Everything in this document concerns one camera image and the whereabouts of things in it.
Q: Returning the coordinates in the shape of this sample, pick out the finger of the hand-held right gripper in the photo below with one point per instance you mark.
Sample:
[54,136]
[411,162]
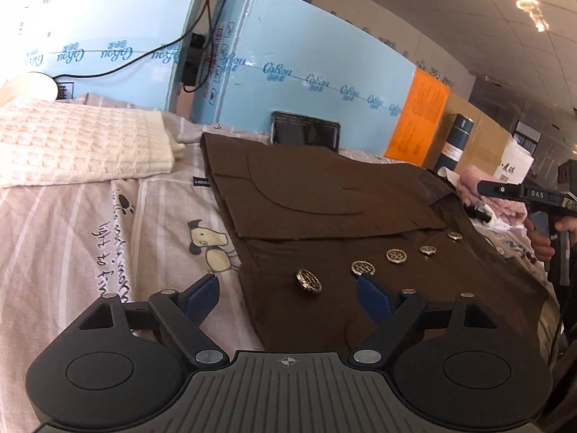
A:
[498,188]

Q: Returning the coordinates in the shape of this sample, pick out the orange paper sheet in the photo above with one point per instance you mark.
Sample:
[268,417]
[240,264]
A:
[417,117]

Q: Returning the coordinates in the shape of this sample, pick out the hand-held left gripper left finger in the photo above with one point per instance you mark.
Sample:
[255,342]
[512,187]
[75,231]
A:
[203,298]

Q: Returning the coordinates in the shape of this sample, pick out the black tablet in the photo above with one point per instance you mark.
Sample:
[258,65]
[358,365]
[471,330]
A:
[306,131]

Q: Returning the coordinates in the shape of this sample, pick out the brown coat with metal buttons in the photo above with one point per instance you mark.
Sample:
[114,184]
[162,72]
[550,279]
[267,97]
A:
[315,189]

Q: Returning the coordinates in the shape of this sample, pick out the black mount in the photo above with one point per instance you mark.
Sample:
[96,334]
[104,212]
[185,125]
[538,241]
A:
[196,61]

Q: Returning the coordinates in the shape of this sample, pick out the cream knit sweater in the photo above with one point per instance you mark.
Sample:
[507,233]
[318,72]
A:
[67,144]

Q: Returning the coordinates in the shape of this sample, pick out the pink fluffy towel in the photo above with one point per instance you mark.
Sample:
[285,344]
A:
[505,211]

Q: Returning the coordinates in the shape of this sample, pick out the white round lamp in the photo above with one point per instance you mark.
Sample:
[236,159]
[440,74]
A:
[31,88]

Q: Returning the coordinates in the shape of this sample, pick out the pink striped cartoon bedsheet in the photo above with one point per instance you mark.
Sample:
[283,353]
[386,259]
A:
[67,243]

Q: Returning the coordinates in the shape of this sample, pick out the white paper bag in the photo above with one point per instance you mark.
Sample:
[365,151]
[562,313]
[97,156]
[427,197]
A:
[514,162]

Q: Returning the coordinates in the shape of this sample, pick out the large light blue foam board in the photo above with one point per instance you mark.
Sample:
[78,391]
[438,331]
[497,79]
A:
[90,18]
[293,40]

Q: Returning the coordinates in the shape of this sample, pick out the dark teal thermos bottle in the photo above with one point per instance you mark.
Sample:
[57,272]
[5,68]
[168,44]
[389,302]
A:
[454,144]

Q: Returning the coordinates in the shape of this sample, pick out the person's right hand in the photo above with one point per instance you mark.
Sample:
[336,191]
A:
[541,240]

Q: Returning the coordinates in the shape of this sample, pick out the brown cardboard box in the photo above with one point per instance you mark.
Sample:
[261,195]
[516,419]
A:
[489,137]

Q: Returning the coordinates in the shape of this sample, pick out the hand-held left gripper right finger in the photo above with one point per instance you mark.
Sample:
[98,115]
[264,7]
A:
[372,300]

